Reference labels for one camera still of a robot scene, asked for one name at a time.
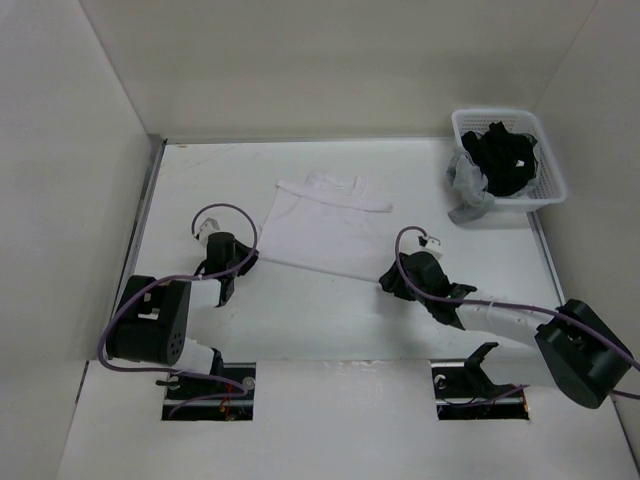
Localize white tank top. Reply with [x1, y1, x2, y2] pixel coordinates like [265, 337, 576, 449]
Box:
[258, 172, 395, 282]

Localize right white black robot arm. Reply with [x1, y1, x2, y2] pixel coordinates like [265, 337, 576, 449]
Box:
[378, 251, 639, 409]

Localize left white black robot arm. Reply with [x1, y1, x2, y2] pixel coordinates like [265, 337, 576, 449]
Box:
[98, 232, 258, 399]

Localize grey tank top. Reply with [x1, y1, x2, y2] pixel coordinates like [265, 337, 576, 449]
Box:
[445, 148, 495, 225]

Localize black tank top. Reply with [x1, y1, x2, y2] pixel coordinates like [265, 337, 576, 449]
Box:
[461, 122, 538, 197]

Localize white plastic basket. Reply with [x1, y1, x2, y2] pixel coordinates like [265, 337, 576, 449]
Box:
[451, 107, 567, 213]

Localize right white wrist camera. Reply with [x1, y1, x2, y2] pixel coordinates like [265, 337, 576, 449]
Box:
[418, 235, 444, 260]

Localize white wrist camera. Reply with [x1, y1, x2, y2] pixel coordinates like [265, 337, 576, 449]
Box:
[194, 218, 220, 247]
[418, 235, 444, 260]

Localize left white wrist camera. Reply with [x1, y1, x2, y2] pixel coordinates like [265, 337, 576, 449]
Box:
[194, 218, 220, 247]

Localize aluminium table edge rail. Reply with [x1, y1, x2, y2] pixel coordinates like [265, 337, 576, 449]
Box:
[112, 134, 166, 312]

